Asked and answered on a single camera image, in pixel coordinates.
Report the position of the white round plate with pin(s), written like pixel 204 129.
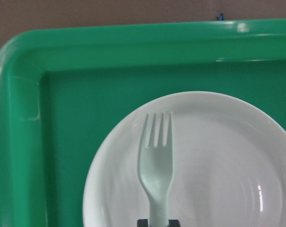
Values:
pixel 230 166

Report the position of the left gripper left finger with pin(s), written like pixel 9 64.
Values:
pixel 142 223

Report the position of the green plastic tray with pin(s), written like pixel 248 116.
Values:
pixel 62 91

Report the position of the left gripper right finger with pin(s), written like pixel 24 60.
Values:
pixel 174 223

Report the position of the white plastic fork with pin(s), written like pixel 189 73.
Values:
pixel 156 168

